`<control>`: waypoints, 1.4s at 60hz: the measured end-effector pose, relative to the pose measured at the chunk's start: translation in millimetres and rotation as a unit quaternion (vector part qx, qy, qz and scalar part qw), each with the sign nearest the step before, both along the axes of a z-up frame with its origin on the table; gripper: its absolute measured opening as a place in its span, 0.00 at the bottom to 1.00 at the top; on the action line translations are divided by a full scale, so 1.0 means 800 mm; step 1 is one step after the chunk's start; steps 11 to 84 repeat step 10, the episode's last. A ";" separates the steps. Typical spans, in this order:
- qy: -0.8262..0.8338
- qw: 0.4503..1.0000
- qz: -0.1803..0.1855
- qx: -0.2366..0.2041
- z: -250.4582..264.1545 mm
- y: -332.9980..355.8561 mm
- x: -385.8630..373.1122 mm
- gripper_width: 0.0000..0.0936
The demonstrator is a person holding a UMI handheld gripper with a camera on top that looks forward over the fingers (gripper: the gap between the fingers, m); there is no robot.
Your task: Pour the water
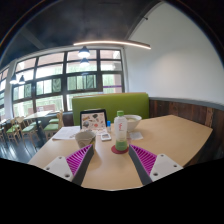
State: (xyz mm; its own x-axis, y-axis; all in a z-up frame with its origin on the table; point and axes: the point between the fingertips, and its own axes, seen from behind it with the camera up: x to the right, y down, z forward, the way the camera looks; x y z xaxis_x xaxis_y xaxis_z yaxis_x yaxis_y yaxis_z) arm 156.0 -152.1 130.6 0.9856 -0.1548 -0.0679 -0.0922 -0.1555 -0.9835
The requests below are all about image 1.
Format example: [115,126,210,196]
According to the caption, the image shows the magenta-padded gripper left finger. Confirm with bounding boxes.
[43,143,96,187]

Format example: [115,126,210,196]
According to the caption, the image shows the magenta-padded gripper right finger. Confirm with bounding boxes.
[128,143,184,186]

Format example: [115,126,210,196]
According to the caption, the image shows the clear green-capped drink bottle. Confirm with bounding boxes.
[113,110,129,152]

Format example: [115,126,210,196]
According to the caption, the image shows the beige patterned mug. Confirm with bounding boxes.
[74,129,97,152]

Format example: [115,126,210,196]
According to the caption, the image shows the white paper napkin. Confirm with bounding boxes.
[129,131,144,141]

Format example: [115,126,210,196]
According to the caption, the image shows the white paper sheets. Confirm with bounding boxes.
[52,125,82,141]

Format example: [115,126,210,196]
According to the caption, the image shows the small white device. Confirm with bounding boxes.
[100,132,112,142]

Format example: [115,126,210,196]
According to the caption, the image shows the white ceramic bowl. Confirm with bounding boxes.
[122,114,143,133]

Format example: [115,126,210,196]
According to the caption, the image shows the black tablet with stickers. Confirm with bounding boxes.
[79,109,109,132]

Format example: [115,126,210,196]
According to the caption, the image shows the green upholstered bench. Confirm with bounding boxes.
[71,92,150,126]

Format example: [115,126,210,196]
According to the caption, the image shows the wooden chairs with green seats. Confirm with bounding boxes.
[0,109,65,145]

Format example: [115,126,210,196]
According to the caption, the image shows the light wooden dining table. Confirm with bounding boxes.
[23,110,55,145]

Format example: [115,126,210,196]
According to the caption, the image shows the dark pendant ceiling lamps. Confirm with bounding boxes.
[9,45,92,85]

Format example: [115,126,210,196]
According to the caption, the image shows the curved linear ceiling light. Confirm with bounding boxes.
[73,39,152,50]

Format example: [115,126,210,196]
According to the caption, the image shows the black-framed window wall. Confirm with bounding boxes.
[0,49,126,118]

